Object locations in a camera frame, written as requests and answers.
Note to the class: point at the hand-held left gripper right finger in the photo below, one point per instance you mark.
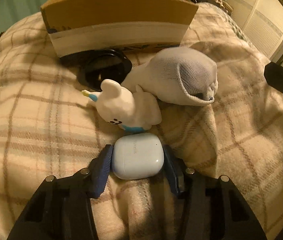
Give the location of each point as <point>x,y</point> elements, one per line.
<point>174,172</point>

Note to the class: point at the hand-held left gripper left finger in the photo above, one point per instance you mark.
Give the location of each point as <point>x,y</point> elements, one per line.
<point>104,170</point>

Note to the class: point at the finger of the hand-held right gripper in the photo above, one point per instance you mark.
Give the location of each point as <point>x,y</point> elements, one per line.
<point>281,78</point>

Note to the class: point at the light blue earbuds case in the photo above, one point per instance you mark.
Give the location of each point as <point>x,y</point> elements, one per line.
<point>137,156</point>

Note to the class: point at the white bear figurine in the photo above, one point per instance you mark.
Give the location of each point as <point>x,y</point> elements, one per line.
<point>126,107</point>

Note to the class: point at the white sock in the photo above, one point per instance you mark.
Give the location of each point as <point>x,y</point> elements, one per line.
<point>179,77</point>

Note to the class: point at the black round lid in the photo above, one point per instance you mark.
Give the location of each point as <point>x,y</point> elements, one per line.
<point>104,70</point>

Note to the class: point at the cardboard box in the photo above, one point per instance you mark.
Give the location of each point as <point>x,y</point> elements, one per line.
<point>119,17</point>

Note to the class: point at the white wardrobe door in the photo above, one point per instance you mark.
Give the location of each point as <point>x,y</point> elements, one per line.
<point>264,22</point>

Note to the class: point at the plaid blanket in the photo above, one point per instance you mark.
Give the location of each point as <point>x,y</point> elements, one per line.
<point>44,120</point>

